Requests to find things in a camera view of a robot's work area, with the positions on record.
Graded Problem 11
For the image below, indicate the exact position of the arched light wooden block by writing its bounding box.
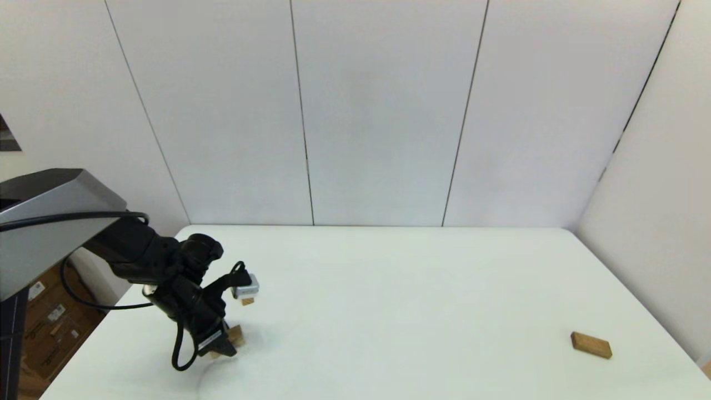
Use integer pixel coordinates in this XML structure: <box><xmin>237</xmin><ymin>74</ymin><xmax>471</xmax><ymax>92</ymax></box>
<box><xmin>209</xmin><ymin>325</ymin><xmax>246</xmax><ymax>359</ymax></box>

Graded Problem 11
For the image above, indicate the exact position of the rectangular brown wooden block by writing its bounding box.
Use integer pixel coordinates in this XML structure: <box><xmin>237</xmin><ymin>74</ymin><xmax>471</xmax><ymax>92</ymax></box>
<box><xmin>570</xmin><ymin>332</ymin><xmax>613</xmax><ymax>359</ymax></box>

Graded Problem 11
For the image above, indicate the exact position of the brown cardboard box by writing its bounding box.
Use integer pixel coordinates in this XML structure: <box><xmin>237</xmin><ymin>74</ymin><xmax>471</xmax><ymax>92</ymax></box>
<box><xmin>23</xmin><ymin>308</ymin><xmax>106</xmax><ymax>385</ymax></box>
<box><xmin>25</xmin><ymin>283</ymin><xmax>92</xmax><ymax>345</ymax></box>
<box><xmin>27</xmin><ymin>266</ymin><xmax>73</xmax><ymax>305</ymax></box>

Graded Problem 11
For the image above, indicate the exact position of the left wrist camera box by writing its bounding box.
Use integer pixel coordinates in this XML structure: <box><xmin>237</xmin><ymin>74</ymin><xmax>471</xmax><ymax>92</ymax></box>
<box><xmin>231</xmin><ymin>273</ymin><xmax>260</xmax><ymax>299</ymax></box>

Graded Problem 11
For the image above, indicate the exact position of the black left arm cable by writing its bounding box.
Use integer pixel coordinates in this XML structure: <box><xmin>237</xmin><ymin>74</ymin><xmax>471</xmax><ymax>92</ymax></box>
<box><xmin>0</xmin><ymin>210</ymin><xmax>248</xmax><ymax>372</ymax></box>

